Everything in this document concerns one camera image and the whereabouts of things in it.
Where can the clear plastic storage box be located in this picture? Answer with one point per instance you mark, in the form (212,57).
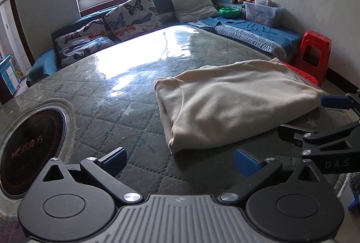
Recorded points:
(261,13)

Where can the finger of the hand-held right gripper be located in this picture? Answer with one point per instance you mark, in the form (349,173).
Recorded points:
(292,131)
(336,102)

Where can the butterfly print pillow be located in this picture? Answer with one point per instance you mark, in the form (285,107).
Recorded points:
(81,44)
(135,15)

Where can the blue white small cabinet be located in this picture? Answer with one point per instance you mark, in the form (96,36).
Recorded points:
(7,75)

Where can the black round induction cooktop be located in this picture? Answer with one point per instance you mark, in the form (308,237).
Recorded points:
(28,147)

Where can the blue cloth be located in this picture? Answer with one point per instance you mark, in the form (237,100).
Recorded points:
(253,27)

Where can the blue corner sofa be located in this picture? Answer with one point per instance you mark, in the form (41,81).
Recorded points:
(45,65)

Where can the grey pillow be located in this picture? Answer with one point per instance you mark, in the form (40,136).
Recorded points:
(194,8)

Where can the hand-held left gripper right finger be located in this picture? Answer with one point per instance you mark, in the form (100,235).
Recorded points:
(247,162)

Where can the red plastic stool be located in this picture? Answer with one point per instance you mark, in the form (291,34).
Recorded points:
(303,75)
(315,37)

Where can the green bowl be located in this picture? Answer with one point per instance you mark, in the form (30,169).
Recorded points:
(230,12)

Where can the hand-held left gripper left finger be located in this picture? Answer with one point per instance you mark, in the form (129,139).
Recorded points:
(114,159)

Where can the cream knit garment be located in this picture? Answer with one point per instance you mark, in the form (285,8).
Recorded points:
(230,99)

